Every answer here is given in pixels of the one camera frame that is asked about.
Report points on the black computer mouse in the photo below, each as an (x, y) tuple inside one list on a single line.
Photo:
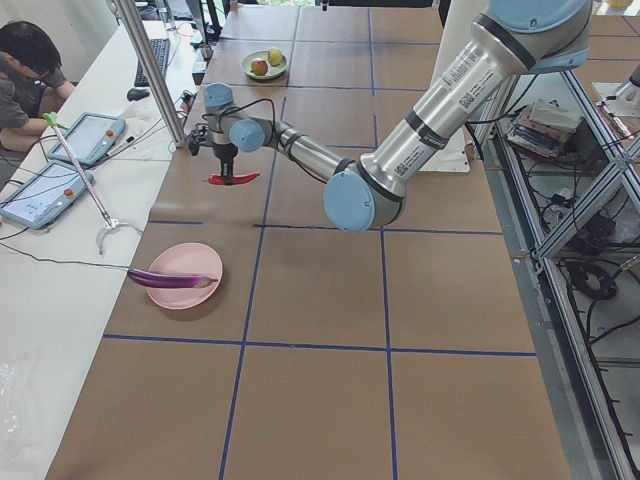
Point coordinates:
[(136, 94)]

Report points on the teach pendant tablet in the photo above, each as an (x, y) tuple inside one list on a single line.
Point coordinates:
[(41, 200), (92, 135)]

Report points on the pink plate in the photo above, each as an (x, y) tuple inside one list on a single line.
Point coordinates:
[(186, 258)]

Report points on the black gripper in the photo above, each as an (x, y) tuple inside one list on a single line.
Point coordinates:
[(224, 152)]

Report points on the upper teach pendant tablet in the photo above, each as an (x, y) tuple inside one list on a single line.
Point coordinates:
[(92, 135)]

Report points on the green plate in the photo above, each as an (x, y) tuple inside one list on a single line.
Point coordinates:
[(273, 73)]

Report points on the red-yellow pomegranate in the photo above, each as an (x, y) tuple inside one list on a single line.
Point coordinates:
[(259, 67)]

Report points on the white side desk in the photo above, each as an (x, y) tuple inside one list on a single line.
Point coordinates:
[(59, 285)]

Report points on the stack of books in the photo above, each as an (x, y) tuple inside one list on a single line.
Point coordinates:
[(543, 128)]

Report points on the seated person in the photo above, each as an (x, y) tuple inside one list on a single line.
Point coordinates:
[(32, 84)]

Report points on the lower teach pendant tablet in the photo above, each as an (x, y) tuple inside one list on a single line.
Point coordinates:
[(41, 200)]

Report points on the purple eggplant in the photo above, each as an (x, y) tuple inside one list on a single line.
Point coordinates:
[(158, 280)]

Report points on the pink-yellow peach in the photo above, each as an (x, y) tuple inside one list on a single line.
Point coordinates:
[(274, 56)]

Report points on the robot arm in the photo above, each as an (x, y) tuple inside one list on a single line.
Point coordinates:
[(507, 39)]

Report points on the white camera stand base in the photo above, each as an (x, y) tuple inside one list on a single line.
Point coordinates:
[(450, 160)]

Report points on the red chili pepper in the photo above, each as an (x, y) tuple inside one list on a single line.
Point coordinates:
[(231, 180)]

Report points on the reacher grabber tool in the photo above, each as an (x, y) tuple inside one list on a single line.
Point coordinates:
[(111, 224)]

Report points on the aluminium frame post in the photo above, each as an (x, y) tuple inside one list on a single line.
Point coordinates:
[(127, 12)]

